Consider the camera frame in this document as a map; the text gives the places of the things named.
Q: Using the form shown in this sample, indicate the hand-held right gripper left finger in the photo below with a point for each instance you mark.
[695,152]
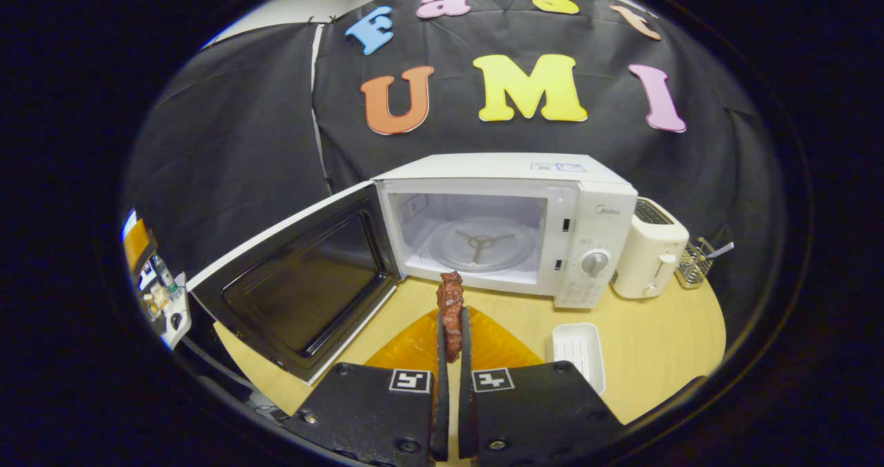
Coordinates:
[442,398]

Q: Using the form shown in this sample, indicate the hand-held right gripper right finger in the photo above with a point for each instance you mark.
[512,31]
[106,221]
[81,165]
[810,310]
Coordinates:
[465,405]

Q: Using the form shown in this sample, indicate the reddish-brown meat piece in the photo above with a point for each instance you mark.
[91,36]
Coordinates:
[451,301]

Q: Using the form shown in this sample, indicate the white microwave oven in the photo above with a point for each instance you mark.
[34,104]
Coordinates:
[594,204]

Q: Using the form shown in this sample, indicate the white rectangular dish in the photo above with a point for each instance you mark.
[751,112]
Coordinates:
[579,353]

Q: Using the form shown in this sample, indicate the glass turntable plate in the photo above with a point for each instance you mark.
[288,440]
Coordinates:
[504,246]

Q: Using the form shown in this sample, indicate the white toaster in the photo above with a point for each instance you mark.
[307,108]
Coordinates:
[649,253]

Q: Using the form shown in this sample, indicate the colourful background clutter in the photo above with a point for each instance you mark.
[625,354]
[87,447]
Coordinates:
[155,280]

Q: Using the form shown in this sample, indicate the black backdrop cloth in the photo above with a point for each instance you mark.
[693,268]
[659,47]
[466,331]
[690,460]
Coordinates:
[242,128]

